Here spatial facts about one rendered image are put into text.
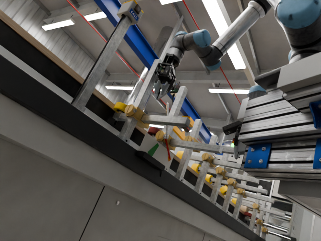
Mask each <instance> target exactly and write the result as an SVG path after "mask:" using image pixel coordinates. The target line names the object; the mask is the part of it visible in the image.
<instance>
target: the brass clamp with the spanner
mask: <svg viewBox="0 0 321 241"><path fill-rule="evenodd" d="M164 134H166V133H165V132H163V131H158V132H157V133H156V136H155V137H156V139H157V141H160V142H164V143H165V144H166V142H165V139H164V138H163V136H164ZM168 135H169V134H168ZM171 139H173V138H172V137H171V136H170V135H169V138H168V139H167V143H168V148H169V150H173V151H175V148H176V147H174V146H171V145H170V141H171Z"/></svg>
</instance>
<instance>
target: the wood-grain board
mask: <svg viewBox="0 0 321 241"><path fill-rule="evenodd" d="M0 20H1V21H2V22H3V23H5V24H6V25H7V26H8V27H10V28H11V29H12V30H13V31H15V32H16V33H17V34H18V35H19V36H21V37H22V38H23V39H24V40H26V41H27V42H28V43H29V44H31V45H32V46H33V47H34V48H36V49H37V50H38V51H39V52H41V53H42V54H43V55H44V56H46V57H47V58H48V59H50V60H51V61H52V62H53V63H55V64H56V65H57V66H58V67H60V68H61V69H62V70H63V71H64V72H66V73H67V74H68V75H69V76H71V77H72V78H73V79H74V80H76V81H77V82H78V83H79V84H81V85H82V84H83V82H84V80H85V79H83V78H82V77H81V76H80V75H79V74H77V73H76V72H75V71H74V70H73V69H72V68H70V67H69V66H68V65H67V64H66V63H64V62H63V61H62V60H61V59H60V58H58V57H57V56H56V55H55V54H53V53H52V52H51V51H50V50H49V49H47V48H46V47H45V46H44V45H43V44H41V43H40V42H39V41H38V40H37V39H35V38H34V37H33V36H32V35H30V34H29V33H28V32H27V31H26V30H24V29H23V28H22V27H21V26H20V25H18V24H17V23H16V22H15V21H14V20H13V19H12V18H10V17H9V16H8V15H7V14H5V13H4V12H3V11H2V10H1V9H0ZM92 94H93V95H94V96H96V97H97V98H98V99H100V100H101V101H102V102H103V103H105V104H106V105H107V106H108V107H110V108H111V109H112V110H113V111H114V112H116V111H115V110H114V106H115V104H114V103H113V102H111V101H110V100H109V99H108V98H106V97H105V96H104V95H103V94H102V93H100V92H99V91H98V90H97V89H96V88H95V89H94V91H93V93H92ZM135 128H136V129H137V130H138V131H139V132H141V133H142V134H143V135H145V134H146V133H148V132H147V131H146V130H145V129H144V128H140V127H139V126H138V125H136V126H135ZM169 151H170V150H169ZM170 152H171V151H170ZM171 153H172V154H174V153H173V152H171ZM173 159H174V160H176V161H177V162H178V163H180V161H181V159H180V158H179V157H177V156H176V155H175V154H174V157H173ZM187 170H188V171H189V172H191V173H192V174H193V175H194V176H196V177H197V178H198V176H199V174H198V173H197V172H195V171H194V170H193V169H192V168H190V167H189V166H187ZM204 183H205V184H206V185H207V186H208V187H210V188H211V189H213V186H212V185H211V184H210V183H209V182H207V181H206V180H205V181H204ZM218 195H219V196H221V197H222V198H223V199H225V196H223V195H222V193H221V192H220V191H219V193H218ZM230 204H231V205H232V206H233V207H235V204H234V203H233V202H232V201H230ZM240 212H241V213H242V214H243V215H244V211H243V210H241V209H240Z"/></svg>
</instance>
